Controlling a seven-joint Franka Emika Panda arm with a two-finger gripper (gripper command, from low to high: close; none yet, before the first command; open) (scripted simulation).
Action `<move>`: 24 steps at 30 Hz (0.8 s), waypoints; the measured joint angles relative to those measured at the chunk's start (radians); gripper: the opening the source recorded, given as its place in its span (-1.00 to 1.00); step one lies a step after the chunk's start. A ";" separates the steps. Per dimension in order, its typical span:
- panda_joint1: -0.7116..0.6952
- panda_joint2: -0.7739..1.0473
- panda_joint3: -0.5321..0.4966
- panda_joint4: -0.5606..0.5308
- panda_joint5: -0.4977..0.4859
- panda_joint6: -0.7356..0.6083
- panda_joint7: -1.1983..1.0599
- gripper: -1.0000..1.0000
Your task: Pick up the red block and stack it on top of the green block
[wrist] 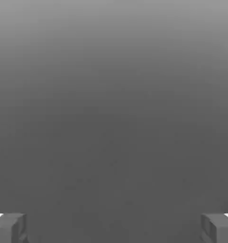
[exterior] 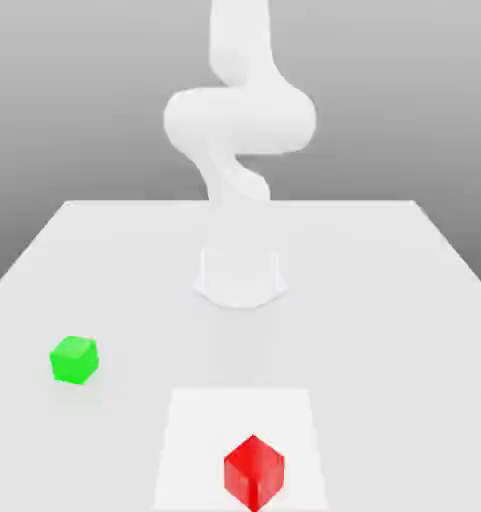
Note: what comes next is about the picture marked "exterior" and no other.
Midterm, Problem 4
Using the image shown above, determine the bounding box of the small green cube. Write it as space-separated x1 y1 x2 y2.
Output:
48 335 100 386

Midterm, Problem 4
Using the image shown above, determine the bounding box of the small red cube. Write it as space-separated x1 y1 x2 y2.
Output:
223 433 286 512

